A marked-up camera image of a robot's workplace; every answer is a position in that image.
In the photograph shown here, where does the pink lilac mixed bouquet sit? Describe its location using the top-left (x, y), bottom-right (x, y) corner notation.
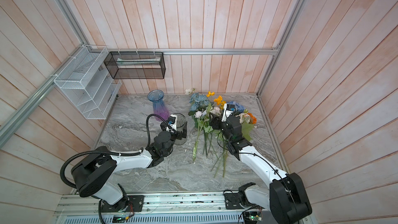
top-left (190, 104), bottom-right (221, 162)

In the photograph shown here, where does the yellow orange flower stem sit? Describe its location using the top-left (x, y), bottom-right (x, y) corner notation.
top-left (206, 91), bottom-right (227, 110)

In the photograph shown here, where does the clear grey glass vase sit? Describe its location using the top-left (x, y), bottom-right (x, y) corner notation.
top-left (170, 113), bottom-right (187, 145)

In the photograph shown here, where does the teal blue rose bunch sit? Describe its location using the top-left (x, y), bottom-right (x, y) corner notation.
top-left (188, 93), bottom-right (210, 116)

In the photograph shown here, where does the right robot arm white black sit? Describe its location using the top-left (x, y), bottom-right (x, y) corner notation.
top-left (210, 115), bottom-right (313, 224)

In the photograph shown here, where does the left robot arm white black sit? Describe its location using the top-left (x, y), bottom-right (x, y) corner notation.
top-left (71, 125), bottom-right (187, 212)

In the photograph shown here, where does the blue purple glass vase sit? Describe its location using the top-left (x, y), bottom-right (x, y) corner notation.
top-left (147, 90), bottom-right (170, 120)

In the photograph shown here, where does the pink hydrangea bouquet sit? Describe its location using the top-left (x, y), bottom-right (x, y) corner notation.
top-left (211, 114), bottom-right (254, 177)

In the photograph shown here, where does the blue hydrangea stem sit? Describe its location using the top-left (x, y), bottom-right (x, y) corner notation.
top-left (227, 101), bottom-right (245, 115)

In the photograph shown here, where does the electronics board with leds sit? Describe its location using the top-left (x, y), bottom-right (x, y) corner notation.
top-left (242, 212), bottom-right (262, 224)

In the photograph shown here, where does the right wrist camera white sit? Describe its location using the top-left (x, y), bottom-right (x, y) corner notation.
top-left (221, 103), bottom-right (237, 122)

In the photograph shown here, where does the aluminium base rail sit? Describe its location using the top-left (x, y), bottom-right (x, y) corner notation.
top-left (51, 191), bottom-right (276, 224)

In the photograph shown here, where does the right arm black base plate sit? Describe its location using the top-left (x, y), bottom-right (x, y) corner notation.
top-left (223, 190), bottom-right (247, 209)

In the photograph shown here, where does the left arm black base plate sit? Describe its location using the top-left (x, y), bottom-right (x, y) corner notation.
top-left (99, 195), bottom-right (145, 213)

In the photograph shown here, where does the horizontal aluminium frame bar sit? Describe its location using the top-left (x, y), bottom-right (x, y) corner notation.
top-left (89, 46), bottom-right (279, 56)

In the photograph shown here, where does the black mesh wall basket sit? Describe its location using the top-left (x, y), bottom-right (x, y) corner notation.
top-left (104, 51), bottom-right (166, 79)

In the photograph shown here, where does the white wire shelf rack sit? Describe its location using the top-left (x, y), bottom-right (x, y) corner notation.
top-left (54, 45), bottom-right (122, 120)

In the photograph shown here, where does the black corrugated cable hose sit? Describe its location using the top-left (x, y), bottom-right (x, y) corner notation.
top-left (59, 113), bottom-right (169, 189)

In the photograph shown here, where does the left aluminium frame bar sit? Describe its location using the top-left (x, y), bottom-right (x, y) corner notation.
top-left (1, 45), bottom-right (85, 148)

